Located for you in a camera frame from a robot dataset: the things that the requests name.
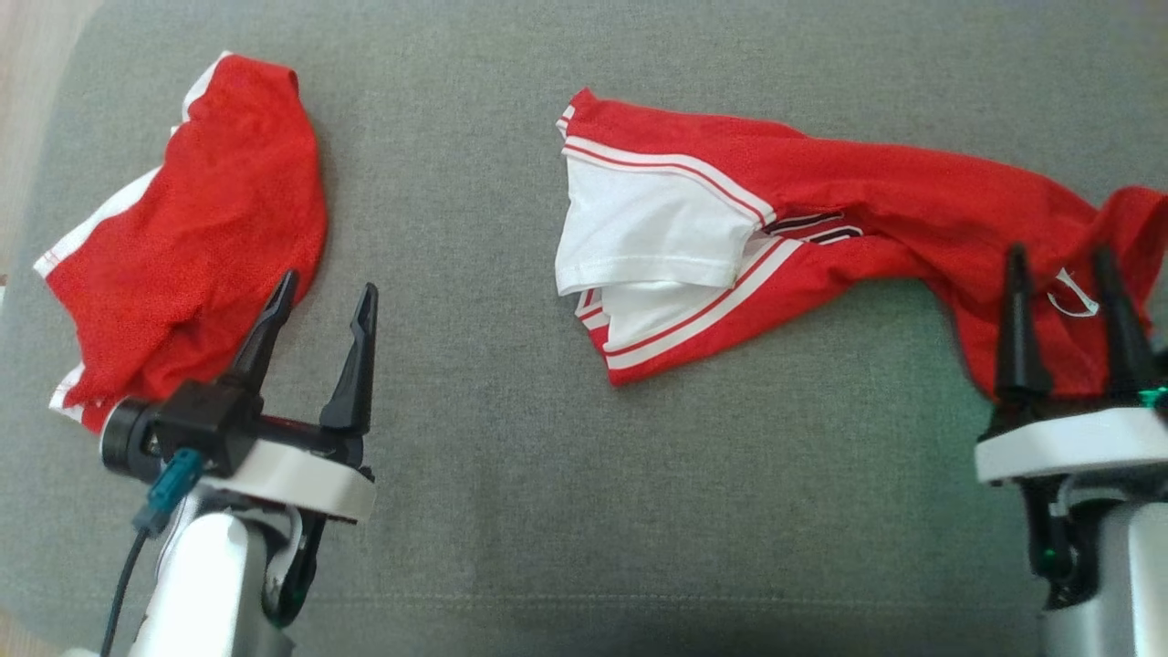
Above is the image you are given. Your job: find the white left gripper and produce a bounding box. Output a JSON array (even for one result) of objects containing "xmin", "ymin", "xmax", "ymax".
[{"xmin": 196, "ymin": 269, "xmax": 380, "ymax": 525}]

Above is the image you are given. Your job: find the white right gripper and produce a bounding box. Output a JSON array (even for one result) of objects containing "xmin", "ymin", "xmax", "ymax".
[{"xmin": 974, "ymin": 244, "xmax": 1168, "ymax": 485}]

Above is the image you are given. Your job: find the red shorts white side stripe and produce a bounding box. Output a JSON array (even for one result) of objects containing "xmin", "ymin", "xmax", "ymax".
[{"xmin": 34, "ymin": 50, "xmax": 329, "ymax": 434}]

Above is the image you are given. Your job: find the red white sleeved t-shirt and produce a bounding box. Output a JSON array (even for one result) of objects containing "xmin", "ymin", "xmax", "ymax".
[{"xmin": 554, "ymin": 87, "xmax": 1168, "ymax": 403}]

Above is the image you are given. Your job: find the large grey sofa chaise cushion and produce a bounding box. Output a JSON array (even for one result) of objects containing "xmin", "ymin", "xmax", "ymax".
[{"xmin": 0, "ymin": 0, "xmax": 1168, "ymax": 657}]

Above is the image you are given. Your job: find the teal plug left camera cable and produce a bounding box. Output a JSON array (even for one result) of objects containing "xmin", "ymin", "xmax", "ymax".
[{"xmin": 99, "ymin": 447, "xmax": 204, "ymax": 657}]

